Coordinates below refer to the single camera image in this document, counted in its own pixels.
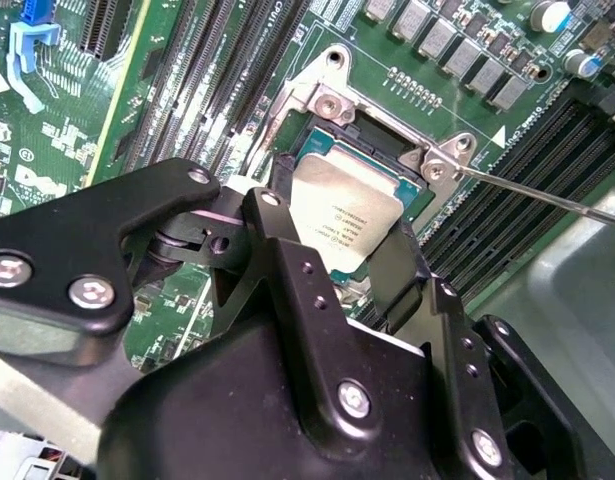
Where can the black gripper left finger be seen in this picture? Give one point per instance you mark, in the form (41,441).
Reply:
(87,225)

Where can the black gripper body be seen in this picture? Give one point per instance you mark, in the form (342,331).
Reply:
(227,410)

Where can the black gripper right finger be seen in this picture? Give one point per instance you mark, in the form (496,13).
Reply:
(452,325)

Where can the silver green CPU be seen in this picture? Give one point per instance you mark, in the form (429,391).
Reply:
(347,210)

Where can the metal locking lever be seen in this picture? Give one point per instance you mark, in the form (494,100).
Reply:
(537,192)
(266,132)

